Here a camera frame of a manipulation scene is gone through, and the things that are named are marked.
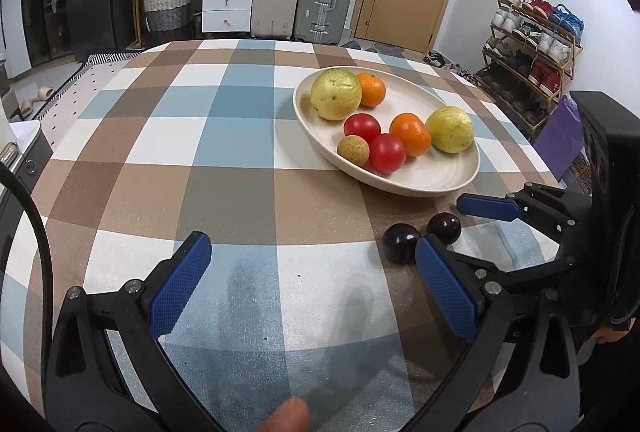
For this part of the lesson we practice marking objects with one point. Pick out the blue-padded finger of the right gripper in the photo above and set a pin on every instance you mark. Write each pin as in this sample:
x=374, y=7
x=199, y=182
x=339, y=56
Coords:
x=471, y=270
x=494, y=208

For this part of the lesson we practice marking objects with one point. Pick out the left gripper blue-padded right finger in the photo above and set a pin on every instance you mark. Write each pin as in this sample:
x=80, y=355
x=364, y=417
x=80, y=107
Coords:
x=519, y=370

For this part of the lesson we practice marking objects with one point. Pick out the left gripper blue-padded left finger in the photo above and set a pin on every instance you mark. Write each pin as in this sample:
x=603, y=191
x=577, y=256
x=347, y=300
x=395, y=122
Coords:
x=84, y=389

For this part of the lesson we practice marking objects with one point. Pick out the orange tangerine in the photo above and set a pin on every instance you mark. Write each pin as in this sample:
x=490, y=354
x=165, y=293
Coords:
x=413, y=134
x=373, y=90

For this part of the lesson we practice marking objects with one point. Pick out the red tomato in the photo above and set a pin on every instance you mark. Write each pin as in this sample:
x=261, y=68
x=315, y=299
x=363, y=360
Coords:
x=387, y=154
x=362, y=125

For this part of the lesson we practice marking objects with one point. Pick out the large yellow-green guava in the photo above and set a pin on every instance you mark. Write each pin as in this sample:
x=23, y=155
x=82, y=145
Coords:
x=335, y=94

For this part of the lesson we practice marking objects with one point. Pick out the person's right hand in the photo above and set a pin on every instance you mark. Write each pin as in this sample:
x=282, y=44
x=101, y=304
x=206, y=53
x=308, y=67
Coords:
x=606, y=334

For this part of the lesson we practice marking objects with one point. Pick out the person's left hand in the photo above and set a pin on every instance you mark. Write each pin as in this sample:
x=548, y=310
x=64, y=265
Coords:
x=291, y=416

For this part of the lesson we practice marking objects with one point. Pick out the dark purple plum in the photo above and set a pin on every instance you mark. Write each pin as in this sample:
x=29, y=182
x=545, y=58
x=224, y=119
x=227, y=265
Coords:
x=445, y=226
x=399, y=243

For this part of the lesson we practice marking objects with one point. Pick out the cream round plate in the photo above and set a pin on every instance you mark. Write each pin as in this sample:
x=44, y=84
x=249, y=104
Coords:
x=434, y=174

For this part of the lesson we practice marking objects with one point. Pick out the purple bag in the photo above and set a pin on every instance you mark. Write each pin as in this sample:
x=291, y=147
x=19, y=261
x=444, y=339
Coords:
x=560, y=140

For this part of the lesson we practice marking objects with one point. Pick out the wooden shoe rack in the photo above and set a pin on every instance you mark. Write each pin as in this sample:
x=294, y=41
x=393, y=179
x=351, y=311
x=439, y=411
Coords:
x=530, y=59

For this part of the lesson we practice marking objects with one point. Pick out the checkered tablecloth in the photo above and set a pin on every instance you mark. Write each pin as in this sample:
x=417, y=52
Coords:
x=297, y=300

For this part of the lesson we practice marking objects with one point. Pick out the woven laundry basket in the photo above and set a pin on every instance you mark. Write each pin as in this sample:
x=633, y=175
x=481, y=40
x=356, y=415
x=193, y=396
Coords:
x=166, y=15

